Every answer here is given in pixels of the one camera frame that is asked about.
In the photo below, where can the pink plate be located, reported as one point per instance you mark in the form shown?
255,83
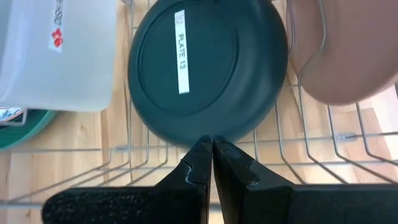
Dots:
351,53

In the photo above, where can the translucent white cutlery holder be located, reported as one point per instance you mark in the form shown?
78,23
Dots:
62,77

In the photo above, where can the white ornate patterned plate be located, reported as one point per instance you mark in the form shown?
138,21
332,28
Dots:
9,113

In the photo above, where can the dark green plate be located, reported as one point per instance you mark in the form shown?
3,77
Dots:
217,62

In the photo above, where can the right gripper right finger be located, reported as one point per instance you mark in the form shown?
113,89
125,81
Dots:
264,202

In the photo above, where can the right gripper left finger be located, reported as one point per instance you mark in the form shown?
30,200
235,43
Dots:
183,202

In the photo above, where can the large teal plate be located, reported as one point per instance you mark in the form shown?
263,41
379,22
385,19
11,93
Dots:
28,130

